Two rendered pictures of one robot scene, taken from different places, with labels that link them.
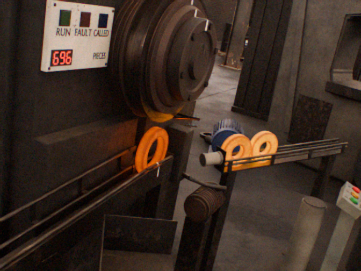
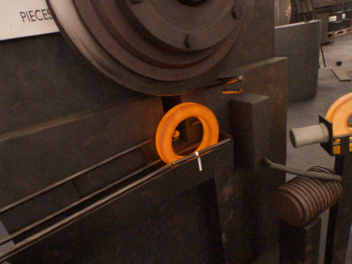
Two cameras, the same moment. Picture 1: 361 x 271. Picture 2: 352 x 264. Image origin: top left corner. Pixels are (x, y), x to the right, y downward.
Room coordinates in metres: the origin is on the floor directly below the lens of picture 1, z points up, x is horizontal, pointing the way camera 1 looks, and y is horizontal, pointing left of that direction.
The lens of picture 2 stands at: (0.92, -0.27, 1.01)
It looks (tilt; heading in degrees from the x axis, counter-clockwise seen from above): 23 degrees down; 41
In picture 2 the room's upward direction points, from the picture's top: 11 degrees counter-clockwise
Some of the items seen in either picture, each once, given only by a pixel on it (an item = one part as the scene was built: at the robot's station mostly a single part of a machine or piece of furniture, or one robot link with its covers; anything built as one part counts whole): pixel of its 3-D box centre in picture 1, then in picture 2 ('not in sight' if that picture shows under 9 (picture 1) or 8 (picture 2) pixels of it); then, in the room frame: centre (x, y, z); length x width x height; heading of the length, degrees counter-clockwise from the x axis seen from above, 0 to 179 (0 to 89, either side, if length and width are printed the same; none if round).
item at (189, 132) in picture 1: (175, 152); (250, 132); (1.61, 0.01, 0.68); 0.11 x 0.08 x 0.24; 66
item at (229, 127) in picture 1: (227, 138); not in sight; (3.61, -0.44, 0.17); 0.57 x 0.31 x 0.34; 176
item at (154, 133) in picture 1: (152, 151); (188, 136); (1.39, 0.09, 0.75); 0.18 x 0.03 x 0.18; 157
